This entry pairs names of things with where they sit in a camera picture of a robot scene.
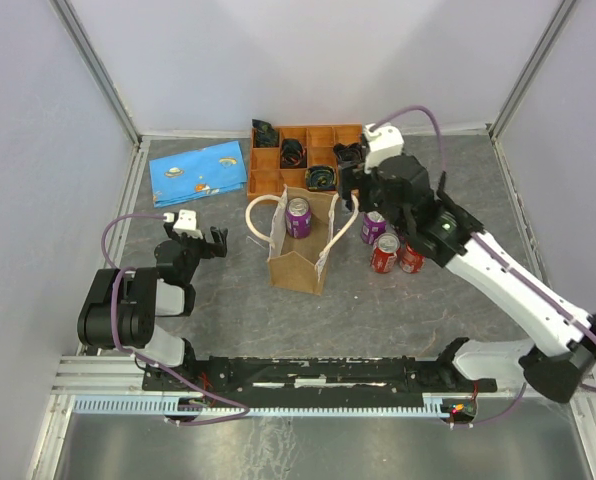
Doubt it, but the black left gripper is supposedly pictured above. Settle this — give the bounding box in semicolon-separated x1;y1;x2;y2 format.
165;223;228;284

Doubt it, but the purple can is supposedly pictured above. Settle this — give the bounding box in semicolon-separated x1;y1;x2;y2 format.
361;211;387;245
285;197;312;239

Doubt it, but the red can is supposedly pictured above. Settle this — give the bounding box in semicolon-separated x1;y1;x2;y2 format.
370;233;400;274
399;243;425;274

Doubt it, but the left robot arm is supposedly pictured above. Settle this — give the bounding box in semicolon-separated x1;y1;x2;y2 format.
77;225;228;390

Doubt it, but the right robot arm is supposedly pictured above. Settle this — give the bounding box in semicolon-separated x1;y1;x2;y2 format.
338;148;596;403

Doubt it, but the dark rolled tie right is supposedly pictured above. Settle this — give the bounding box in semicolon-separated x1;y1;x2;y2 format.
333;143;361;166

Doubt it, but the dark rolled tie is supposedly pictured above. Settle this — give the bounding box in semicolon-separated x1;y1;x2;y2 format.
333;143;361;166
280;138;307;169
252;119;279;148
305;165;337;192

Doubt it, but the dark rolled tie bottom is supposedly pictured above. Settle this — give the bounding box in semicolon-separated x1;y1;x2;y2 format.
305;165;337;192

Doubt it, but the blue patterned folded cloth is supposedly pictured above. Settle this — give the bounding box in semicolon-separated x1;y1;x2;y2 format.
149;141;247;208

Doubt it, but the dark rolled tie middle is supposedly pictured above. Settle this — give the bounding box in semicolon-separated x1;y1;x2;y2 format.
280;138;307;169

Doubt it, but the orange wooden compartment tray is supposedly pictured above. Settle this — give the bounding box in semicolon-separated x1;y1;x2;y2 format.
247;124;362;200

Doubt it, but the dark rolled tie top left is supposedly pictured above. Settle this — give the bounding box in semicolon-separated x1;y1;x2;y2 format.
252;119;279;148

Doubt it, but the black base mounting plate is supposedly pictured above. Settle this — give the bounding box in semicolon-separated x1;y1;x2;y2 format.
142;356;497;410

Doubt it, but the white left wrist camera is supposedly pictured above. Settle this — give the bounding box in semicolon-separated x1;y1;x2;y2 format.
164;209;203;238

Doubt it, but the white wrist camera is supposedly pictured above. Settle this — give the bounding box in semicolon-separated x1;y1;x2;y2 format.
361;123;404;174
164;209;203;238

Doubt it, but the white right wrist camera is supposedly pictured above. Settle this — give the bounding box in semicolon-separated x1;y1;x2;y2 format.
361;123;404;174

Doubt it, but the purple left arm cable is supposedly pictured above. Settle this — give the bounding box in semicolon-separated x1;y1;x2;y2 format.
101;212;252;426

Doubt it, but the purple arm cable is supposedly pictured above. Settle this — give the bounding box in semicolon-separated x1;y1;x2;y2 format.
365;104;596;427
101;212;252;426

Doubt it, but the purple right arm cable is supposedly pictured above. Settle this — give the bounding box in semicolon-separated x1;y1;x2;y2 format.
365;104;596;427

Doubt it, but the light blue cable duct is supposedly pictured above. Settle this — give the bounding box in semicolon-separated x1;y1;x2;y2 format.
73;395;449;419

